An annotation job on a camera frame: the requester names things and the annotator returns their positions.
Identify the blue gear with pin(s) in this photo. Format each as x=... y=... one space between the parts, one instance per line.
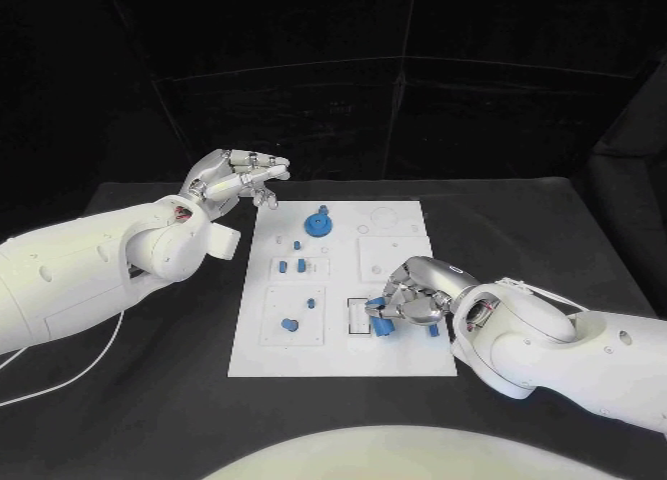
x=317 y=224

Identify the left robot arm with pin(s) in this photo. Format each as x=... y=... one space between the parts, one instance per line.
x=78 y=258

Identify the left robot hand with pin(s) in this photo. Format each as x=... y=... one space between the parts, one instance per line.
x=219 y=180

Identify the blue round block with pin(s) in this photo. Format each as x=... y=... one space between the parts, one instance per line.
x=290 y=324

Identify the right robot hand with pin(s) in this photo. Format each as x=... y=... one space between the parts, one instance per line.
x=427 y=290

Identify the blue rectangular block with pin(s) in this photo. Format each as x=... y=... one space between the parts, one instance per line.
x=381 y=325

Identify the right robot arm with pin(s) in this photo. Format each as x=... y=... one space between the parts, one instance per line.
x=575 y=356

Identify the white task board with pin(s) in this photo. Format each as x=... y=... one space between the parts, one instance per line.
x=340 y=290

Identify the blue short cylinder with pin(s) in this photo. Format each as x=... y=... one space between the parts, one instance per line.
x=433 y=330

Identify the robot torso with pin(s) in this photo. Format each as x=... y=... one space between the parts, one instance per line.
x=405 y=453

